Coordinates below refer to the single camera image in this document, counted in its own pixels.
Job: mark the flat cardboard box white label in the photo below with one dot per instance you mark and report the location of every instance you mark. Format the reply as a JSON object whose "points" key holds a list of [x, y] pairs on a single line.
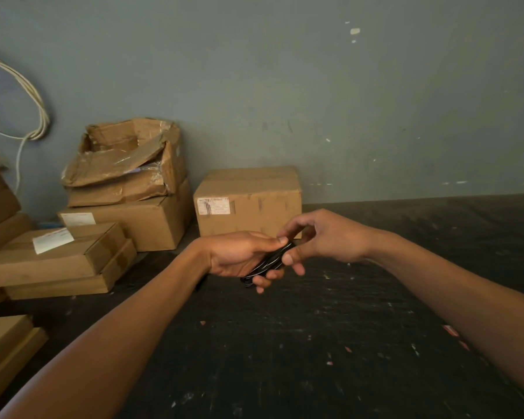
{"points": [[56, 257]]}

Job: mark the person's right forearm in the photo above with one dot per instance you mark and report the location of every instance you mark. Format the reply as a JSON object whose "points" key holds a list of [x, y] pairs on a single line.
{"points": [[463, 301]]}

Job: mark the black striped hair clips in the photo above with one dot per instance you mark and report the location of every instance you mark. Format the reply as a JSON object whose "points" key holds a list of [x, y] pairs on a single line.
{"points": [[266, 265]]}

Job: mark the person's right hand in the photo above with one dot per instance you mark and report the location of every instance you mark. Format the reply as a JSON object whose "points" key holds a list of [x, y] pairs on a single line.
{"points": [[332, 237]]}

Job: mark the sealed cardboard box white label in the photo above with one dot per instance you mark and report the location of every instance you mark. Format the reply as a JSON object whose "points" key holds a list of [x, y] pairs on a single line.
{"points": [[249, 200]]}

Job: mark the large cardboard box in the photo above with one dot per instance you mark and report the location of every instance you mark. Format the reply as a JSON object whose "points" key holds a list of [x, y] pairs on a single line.
{"points": [[148, 224]]}

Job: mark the person's left hand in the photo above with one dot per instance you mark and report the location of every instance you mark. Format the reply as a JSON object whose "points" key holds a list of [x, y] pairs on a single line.
{"points": [[231, 253]]}

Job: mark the person's right thumb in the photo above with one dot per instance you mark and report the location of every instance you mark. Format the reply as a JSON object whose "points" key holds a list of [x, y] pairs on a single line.
{"points": [[298, 252]]}

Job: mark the person's left thumb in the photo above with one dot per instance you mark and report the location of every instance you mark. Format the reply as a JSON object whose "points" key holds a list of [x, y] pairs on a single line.
{"points": [[268, 244]]}

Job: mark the person's left forearm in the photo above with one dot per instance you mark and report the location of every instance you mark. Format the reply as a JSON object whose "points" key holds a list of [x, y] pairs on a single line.
{"points": [[113, 344]]}

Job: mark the torn open cardboard box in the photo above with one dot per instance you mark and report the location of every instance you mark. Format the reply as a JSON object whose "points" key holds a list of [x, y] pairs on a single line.
{"points": [[126, 161]]}

